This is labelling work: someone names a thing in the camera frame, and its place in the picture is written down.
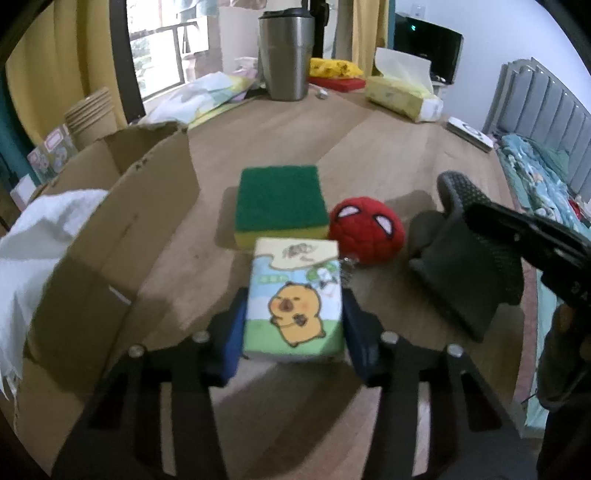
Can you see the flat red box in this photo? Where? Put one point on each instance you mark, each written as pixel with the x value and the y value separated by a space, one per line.
pixel 341 85

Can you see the white flat device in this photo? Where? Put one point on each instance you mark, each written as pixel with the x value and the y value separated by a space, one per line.
pixel 468 132

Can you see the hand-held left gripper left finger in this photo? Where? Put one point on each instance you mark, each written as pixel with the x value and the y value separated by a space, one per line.
pixel 231 344

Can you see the teal printed blanket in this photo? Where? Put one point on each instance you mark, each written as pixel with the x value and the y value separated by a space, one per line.
pixel 535 175

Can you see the white wall socket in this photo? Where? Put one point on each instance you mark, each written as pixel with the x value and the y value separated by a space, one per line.
pixel 419 9

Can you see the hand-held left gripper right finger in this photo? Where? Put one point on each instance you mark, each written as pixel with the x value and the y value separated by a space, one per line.
pixel 359 344

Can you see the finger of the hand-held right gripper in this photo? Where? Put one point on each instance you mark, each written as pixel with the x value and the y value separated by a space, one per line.
pixel 531 233

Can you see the white charger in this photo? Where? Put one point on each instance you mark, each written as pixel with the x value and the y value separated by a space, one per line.
pixel 23 192

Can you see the bed with green sheet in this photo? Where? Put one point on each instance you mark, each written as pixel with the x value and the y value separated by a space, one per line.
pixel 532 369

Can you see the yellow curtain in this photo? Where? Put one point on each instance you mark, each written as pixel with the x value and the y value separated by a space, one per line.
pixel 369 32
pixel 69 55

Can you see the person's right hand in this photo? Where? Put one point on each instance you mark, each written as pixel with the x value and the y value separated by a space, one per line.
pixel 567 319

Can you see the red spider mask plush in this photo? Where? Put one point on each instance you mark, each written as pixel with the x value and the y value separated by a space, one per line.
pixel 364 230

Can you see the green and yellow sponge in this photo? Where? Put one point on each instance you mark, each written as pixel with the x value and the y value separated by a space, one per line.
pixel 277 198

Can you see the stack of paper cups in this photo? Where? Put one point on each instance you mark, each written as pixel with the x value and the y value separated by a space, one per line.
pixel 92 120

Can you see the grey padded headboard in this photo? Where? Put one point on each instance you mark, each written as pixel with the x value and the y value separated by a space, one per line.
pixel 540 106

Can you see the grey dotted glove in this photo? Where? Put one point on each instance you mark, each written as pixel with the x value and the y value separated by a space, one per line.
pixel 461 277

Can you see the steel tumbler with black lid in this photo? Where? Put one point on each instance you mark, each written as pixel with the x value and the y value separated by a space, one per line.
pixel 284 55

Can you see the person's right forearm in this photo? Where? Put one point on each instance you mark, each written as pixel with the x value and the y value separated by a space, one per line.
pixel 565 406

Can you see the white printed plastic bags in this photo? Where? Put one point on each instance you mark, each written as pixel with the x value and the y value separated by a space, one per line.
pixel 198 92

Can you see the yellow tissue pack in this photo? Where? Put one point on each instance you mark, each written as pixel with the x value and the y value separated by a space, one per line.
pixel 397 98

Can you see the white textured towel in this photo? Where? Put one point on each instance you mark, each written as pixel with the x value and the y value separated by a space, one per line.
pixel 37 240

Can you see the cardboard box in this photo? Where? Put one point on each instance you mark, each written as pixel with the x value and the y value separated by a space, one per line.
pixel 115 230

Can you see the clear printed packet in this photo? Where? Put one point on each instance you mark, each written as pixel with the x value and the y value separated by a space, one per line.
pixel 51 152

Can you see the cartoon printed tissue pack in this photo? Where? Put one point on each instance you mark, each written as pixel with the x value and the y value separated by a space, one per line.
pixel 291 300

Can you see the teal curtain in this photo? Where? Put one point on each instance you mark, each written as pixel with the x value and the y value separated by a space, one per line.
pixel 7 138

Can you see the light blue hanging shirt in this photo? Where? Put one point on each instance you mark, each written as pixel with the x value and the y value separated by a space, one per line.
pixel 194 6

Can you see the balcony window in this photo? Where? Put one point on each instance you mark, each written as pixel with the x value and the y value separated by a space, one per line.
pixel 159 60

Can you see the black monitor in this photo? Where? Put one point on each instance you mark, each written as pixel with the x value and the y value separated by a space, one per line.
pixel 429 46

